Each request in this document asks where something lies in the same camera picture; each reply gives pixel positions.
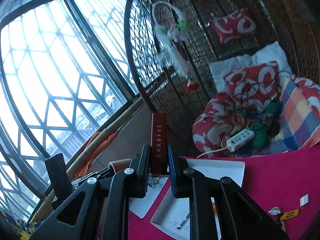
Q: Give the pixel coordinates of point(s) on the large red white cushion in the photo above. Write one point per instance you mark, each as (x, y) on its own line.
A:
(212, 120)

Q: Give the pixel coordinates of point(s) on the tan cardboard tube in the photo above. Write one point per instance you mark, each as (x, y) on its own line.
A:
(122, 165)

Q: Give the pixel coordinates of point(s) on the small yellow black tag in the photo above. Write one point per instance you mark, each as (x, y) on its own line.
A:
(290, 214)

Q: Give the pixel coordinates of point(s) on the wicker hanging egg chair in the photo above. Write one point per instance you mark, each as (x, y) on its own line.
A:
(175, 17)

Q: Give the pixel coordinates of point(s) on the window with lattice grille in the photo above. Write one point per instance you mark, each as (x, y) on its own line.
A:
(50, 67)

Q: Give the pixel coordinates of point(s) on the small red white pillow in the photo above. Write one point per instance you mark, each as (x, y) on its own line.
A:
(232, 26)

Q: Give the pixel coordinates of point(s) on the red white square pillow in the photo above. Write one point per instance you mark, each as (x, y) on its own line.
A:
(255, 77)

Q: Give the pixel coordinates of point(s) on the black gel pen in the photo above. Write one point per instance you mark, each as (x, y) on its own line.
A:
(183, 220)

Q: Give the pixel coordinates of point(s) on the checkered cushion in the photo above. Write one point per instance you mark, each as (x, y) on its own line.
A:
(297, 112)

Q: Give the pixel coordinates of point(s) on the green cloth pouch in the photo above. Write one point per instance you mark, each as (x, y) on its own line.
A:
(260, 137)

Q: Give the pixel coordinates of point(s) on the white feather dreamcatcher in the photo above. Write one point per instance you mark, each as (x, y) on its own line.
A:
(172, 33)

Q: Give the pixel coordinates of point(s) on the orange cloth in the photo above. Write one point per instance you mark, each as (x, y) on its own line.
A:
(95, 145)

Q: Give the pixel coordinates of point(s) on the small red hanging ornament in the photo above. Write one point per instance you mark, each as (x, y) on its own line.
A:
(191, 85)

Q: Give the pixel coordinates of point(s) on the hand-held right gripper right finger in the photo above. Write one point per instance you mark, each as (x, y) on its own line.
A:
(172, 177)

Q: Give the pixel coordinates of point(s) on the white rectangular tray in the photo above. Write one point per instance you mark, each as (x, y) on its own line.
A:
(220, 170)

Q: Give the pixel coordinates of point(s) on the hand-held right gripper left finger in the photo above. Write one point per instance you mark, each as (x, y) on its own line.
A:
(143, 177)

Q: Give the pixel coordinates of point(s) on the white power strip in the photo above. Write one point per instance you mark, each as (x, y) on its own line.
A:
(240, 138)

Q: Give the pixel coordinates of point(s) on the small white packet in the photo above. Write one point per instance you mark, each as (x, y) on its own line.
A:
(304, 201)

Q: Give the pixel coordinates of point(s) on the black cat-shaped glasses holder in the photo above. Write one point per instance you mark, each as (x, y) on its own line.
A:
(58, 177)

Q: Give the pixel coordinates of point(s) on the white paper sheet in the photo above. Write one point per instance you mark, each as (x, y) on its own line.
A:
(142, 205)

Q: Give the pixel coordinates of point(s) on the yellow black patterned cloth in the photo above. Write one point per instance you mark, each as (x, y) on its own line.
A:
(15, 227)

